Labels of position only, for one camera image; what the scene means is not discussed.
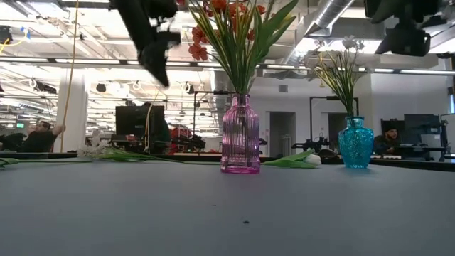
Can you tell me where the yellow cable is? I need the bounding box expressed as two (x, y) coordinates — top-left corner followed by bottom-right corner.
(59, 0), (80, 154)

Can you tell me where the white artificial tulip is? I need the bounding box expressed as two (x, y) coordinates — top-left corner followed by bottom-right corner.
(76, 141), (222, 166)
(262, 149), (323, 169)

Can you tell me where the dark background monitor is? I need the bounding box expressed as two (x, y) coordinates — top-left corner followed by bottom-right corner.
(403, 113), (441, 136)

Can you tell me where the white artificial flower bunch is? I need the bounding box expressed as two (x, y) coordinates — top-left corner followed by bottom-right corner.
(305, 34), (368, 119)

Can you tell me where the black aluminium table frame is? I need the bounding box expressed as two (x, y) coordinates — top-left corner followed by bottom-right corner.
(0, 151), (455, 173)

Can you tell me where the black computer monitor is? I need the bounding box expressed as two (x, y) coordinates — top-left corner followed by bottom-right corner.
(114, 105), (166, 137)

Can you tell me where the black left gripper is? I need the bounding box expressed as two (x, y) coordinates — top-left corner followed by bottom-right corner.
(109, 0), (183, 89)

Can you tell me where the pink ribbed glass vase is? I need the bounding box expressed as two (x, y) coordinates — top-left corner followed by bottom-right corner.
(220, 93), (262, 175)

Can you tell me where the red artificial flower bunch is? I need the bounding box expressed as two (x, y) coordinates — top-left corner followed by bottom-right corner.
(176, 0), (274, 96)

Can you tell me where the blue textured glass vase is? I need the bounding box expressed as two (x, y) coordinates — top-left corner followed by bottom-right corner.
(337, 115), (375, 169)

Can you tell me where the long ceiling light strip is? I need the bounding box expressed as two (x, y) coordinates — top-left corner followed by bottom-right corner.
(0, 55), (455, 76)

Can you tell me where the red background chair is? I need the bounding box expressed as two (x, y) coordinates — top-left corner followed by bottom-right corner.
(166, 127), (196, 154)

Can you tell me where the white building column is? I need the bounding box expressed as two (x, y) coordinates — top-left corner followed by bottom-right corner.
(53, 69), (89, 154)

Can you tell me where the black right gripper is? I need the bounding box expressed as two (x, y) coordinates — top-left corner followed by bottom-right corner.
(363, 0), (442, 58)

